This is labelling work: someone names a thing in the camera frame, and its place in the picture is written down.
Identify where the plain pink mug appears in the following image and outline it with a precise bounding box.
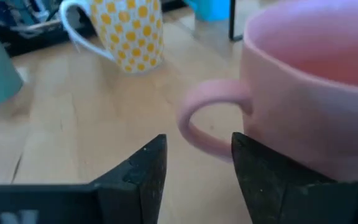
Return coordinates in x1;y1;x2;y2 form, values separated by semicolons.
176;0;358;183

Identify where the black shelf support post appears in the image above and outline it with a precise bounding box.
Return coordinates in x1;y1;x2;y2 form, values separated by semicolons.
227;0;244;42

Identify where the white mug with yellow dots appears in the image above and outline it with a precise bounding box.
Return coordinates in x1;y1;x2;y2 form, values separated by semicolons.
58;0;165;74

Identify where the plain light blue mug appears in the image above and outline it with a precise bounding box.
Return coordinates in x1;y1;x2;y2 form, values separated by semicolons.
183;0;231;22

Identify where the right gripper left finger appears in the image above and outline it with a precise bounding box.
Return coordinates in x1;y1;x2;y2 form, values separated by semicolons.
0;134;168;224

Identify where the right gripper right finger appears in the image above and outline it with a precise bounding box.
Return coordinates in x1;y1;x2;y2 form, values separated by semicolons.
231;132;358;224

